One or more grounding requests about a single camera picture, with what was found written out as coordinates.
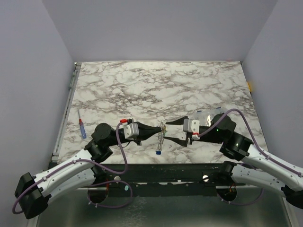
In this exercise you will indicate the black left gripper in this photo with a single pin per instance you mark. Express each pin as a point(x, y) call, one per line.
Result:
point(145, 132)

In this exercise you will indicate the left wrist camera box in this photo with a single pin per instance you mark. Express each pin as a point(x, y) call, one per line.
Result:
point(131, 130)

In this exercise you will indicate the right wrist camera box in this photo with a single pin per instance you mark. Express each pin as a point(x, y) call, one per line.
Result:
point(192, 126)

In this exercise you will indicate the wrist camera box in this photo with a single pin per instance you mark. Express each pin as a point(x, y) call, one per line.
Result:
point(131, 130)
point(192, 126)

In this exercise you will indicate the clear plastic parts box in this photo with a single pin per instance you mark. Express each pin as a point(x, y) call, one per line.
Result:
point(205, 116)

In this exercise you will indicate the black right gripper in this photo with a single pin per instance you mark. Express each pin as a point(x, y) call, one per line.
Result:
point(186, 133)

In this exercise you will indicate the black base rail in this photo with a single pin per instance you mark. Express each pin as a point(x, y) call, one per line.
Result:
point(161, 180)

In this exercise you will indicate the blue red screwdriver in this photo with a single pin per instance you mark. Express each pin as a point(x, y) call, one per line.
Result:
point(81, 125)

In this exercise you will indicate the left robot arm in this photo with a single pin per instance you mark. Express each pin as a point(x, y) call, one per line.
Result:
point(33, 192)

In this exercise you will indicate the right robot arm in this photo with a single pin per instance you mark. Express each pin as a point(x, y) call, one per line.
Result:
point(249, 163)

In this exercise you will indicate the aluminium frame rail left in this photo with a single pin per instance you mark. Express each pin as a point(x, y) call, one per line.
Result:
point(72, 86)

